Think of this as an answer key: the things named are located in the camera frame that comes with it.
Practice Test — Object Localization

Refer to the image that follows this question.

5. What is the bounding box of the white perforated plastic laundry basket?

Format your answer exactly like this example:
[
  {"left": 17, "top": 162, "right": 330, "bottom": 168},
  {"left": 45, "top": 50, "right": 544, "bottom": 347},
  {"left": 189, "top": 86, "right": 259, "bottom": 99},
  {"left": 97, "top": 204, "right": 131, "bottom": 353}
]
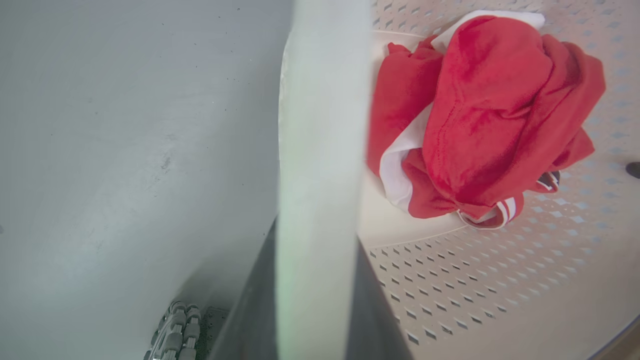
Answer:
[{"left": 274, "top": 0, "right": 640, "bottom": 360}]

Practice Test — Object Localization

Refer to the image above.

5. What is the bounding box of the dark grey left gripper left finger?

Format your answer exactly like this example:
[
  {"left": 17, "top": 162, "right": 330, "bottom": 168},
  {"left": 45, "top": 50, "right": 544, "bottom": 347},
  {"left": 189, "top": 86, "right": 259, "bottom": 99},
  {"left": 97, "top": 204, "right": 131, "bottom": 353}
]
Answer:
[{"left": 209, "top": 219, "right": 278, "bottom": 360}]

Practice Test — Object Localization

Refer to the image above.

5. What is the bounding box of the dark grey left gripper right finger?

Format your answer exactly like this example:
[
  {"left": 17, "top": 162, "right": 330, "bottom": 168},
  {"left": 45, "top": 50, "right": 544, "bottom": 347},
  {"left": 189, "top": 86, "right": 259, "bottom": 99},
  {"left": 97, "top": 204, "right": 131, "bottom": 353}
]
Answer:
[{"left": 345, "top": 239, "right": 414, "bottom": 360}]

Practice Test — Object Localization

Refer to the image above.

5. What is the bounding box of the red garment with white trim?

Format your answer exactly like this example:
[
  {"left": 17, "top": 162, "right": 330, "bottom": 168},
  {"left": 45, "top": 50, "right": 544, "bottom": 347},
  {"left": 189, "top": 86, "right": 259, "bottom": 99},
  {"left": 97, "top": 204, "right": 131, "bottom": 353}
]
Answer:
[{"left": 366, "top": 10, "right": 607, "bottom": 230}]

